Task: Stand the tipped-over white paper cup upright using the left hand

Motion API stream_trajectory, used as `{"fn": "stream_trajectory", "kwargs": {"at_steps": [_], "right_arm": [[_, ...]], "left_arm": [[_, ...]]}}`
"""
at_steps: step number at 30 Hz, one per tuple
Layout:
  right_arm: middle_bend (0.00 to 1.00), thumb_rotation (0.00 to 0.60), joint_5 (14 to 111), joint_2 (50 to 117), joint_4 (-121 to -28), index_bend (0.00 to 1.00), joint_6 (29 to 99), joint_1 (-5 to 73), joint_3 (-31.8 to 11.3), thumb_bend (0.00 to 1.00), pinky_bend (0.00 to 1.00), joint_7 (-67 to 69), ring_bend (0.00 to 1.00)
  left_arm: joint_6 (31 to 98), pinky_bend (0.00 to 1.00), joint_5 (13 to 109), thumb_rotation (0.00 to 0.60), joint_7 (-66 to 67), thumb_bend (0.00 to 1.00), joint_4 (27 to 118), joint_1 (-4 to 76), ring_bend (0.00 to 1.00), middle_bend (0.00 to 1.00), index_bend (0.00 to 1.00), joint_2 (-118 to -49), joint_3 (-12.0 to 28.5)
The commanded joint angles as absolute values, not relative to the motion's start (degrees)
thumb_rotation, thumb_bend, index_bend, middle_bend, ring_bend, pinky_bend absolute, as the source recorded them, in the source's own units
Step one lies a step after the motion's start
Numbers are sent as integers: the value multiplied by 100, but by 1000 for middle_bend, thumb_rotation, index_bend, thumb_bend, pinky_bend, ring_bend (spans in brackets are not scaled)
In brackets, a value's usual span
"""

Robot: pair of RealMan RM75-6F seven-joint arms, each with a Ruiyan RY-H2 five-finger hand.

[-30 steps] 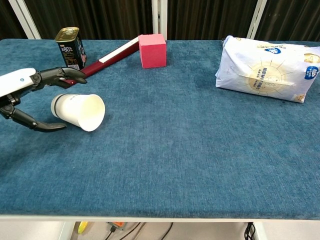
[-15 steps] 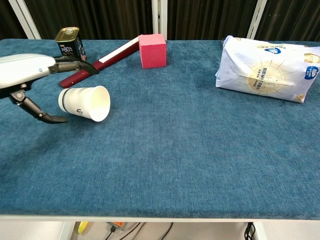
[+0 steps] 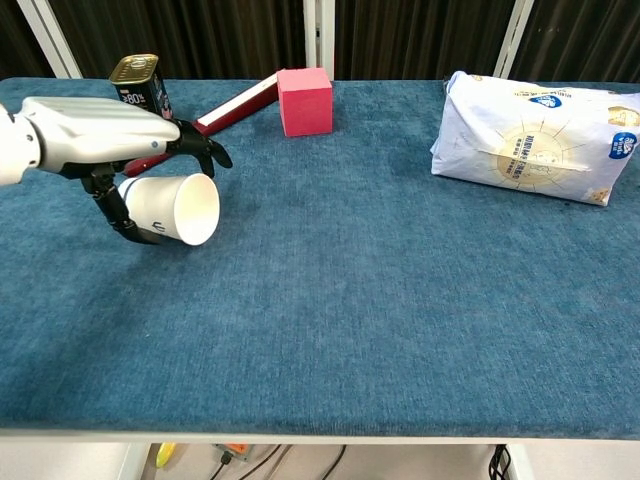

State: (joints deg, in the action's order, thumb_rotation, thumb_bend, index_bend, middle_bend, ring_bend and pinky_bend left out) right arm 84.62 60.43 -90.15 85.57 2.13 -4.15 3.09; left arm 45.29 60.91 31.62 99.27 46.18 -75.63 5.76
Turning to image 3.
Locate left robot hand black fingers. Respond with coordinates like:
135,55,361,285
19,96,234,246

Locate white paper cup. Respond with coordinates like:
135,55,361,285
117,172,222,247

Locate gold-top tin can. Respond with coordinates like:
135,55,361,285
108,53,174,121

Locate dark red folded fan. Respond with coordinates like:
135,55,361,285
124,69,281,178

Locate black pleated curtain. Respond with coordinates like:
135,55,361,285
0,0,640,84

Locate pink cube block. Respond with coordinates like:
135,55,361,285
276,67,335,138

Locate blue table cloth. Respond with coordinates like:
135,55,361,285
0,77,640,442

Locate yellow object under table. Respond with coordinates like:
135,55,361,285
155,442,178,469

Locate orange power strip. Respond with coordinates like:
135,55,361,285
209,443,252,464

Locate white tissue pack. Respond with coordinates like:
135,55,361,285
429,69,640,207

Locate white metal frame post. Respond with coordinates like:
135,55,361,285
492,0,537,80
16,0,84,80
302,0,336,81

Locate thin black cable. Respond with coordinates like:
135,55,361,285
207,444,294,480
319,444,347,480

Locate thick black cable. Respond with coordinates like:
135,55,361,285
487,443,515,480

